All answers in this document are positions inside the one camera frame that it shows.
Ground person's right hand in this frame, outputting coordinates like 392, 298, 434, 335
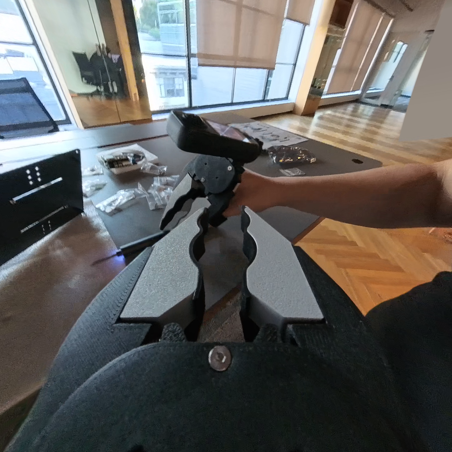
223, 169, 284, 218

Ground printed instruction sheet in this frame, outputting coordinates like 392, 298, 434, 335
230, 122, 308, 149

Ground dark grey desk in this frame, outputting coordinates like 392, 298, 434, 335
0, 112, 384, 248

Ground black screwdriver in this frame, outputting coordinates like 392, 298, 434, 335
91, 230, 171, 266

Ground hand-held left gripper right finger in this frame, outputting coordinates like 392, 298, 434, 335
241, 206, 325, 332

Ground black meeting room chairs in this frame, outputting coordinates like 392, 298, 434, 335
72, 44, 128, 99

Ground dark foil bag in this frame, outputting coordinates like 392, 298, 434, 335
268, 145, 317, 165

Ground white foam sheet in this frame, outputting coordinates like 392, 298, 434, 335
0, 206, 248, 417

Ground person's right forearm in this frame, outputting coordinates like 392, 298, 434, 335
281, 159, 452, 230

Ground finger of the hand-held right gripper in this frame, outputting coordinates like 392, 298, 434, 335
208, 192, 237, 227
159, 173, 210, 232

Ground black mesh office chair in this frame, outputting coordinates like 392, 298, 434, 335
0, 77, 59, 135

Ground black metal panel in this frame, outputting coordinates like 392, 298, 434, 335
0, 148, 84, 265

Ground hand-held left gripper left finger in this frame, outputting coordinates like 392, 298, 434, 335
119, 208, 209, 332

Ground person's black shirt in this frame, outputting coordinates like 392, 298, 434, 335
364, 271, 452, 452

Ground beige roller blind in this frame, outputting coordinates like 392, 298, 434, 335
327, 0, 393, 95
286, 0, 317, 26
196, 0, 287, 70

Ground large glass window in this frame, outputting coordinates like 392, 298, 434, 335
0, 0, 68, 125
133, 0, 305, 111

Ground group of small screw bags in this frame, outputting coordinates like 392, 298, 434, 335
82, 163, 306, 217

